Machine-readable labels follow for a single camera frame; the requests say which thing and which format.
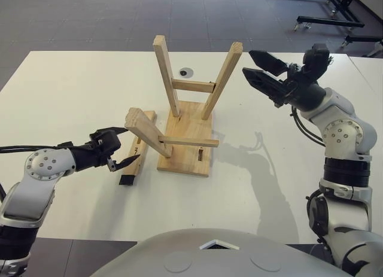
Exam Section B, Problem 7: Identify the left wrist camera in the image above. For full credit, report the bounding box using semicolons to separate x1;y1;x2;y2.
89;129;122;160

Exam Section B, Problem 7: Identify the wooden leg with black cap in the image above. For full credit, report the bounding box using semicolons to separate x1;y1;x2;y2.
118;110;158;187

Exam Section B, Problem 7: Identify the black wheeled stand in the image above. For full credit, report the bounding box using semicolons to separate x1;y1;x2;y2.
292;0;366;32
341;34;383;58

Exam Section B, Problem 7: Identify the robot body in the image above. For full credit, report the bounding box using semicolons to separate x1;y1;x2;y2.
89;227;345;277

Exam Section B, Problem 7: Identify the wooden seat board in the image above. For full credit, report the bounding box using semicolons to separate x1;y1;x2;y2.
157;100;214;178

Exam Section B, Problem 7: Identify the black cable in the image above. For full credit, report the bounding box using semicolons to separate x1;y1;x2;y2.
0;141;72;154
291;105;326;147

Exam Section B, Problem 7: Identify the wooden cross bar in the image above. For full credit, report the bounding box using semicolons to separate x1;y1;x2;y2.
172;79;217;94
158;136;220;148

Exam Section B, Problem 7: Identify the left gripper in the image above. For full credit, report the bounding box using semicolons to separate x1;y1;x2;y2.
70;126;142;173

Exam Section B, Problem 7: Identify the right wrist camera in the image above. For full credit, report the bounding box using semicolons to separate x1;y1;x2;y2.
302;43;332;78

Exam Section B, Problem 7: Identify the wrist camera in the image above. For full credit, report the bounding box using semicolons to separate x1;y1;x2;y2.
302;43;332;78
89;129;122;160

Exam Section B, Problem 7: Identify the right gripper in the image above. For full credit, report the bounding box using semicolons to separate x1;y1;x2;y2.
242;50;327;112

